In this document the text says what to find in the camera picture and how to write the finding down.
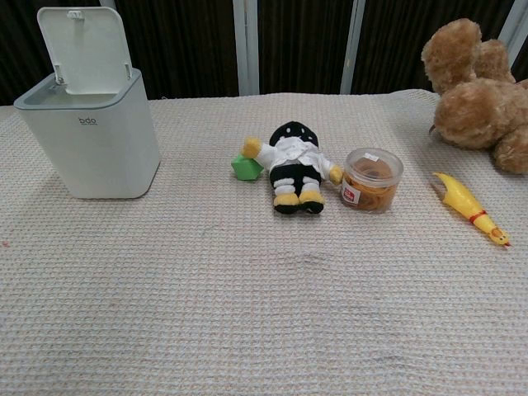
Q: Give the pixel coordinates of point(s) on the brown teddy bear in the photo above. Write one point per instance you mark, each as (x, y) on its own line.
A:
(474, 111)

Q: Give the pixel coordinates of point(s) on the white square plastic lid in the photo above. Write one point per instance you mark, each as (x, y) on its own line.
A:
(86, 45)

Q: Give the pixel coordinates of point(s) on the white metal frame post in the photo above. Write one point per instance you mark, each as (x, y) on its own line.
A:
(354, 41)
(246, 45)
(515, 24)

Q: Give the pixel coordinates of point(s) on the dark pleated curtain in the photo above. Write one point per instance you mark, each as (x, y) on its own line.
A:
(185, 45)

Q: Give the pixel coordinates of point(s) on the beige woven tablecloth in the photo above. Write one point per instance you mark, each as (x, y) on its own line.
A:
(247, 297)

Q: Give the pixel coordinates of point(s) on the green foam block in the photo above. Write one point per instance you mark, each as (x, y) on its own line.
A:
(244, 170)

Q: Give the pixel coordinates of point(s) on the clear jar of rubber bands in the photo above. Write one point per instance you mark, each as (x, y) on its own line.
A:
(371, 185)

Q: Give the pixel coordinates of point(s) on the black plush doll white shirt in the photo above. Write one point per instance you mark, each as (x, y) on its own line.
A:
(295, 158)

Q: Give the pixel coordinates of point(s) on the yellow rubber chicken toy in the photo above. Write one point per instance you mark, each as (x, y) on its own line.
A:
(460, 198)

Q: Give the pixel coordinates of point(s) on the white square box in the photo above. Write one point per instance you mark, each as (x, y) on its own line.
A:
(95, 156)

